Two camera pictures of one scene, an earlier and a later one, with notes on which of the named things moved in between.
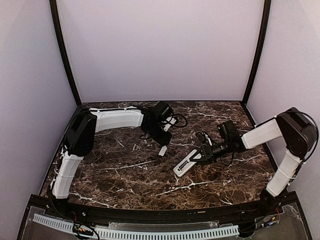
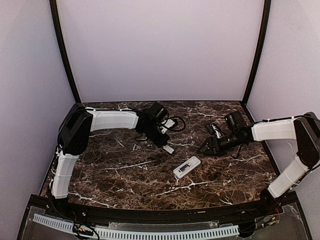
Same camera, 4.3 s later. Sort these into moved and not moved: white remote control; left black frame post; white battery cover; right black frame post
Moved: white battery cover; white remote control
Not moved: right black frame post; left black frame post
